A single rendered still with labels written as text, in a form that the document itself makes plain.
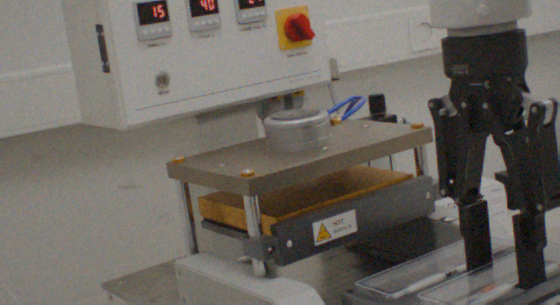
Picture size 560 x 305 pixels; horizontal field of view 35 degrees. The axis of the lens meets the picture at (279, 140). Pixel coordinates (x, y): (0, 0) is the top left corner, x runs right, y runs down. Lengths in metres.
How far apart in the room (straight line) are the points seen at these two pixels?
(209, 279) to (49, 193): 0.63
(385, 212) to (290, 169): 0.14
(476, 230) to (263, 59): 0.44
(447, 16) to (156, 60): 0.44
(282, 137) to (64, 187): 0.63
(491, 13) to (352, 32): 0.95
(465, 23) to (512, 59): 0.05
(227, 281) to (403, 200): 0.23
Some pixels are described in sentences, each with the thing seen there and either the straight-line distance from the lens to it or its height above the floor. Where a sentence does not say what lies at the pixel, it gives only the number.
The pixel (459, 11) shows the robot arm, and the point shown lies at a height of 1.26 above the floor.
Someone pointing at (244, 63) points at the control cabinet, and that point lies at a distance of 1.17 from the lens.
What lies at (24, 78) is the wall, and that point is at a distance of 1.49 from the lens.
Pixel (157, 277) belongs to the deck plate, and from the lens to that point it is 1.24.
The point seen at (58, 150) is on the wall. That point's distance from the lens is 1.56.
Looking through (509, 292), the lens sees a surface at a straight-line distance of 0.84.
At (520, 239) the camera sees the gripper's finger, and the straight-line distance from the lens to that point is 0.83.
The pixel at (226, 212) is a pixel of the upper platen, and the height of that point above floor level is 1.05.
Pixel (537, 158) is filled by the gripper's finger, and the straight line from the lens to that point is 0.80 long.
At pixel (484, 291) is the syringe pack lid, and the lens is 0.83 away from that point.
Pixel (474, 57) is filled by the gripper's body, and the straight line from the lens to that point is 0.79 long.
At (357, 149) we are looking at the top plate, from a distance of 1.01.
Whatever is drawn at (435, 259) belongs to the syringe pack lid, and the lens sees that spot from 0.94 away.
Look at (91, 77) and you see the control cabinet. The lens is 1.15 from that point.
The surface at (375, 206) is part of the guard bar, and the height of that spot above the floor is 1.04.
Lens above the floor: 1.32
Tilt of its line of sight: 11 degrees down
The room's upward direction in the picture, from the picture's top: 8 degrees counter-clockwise
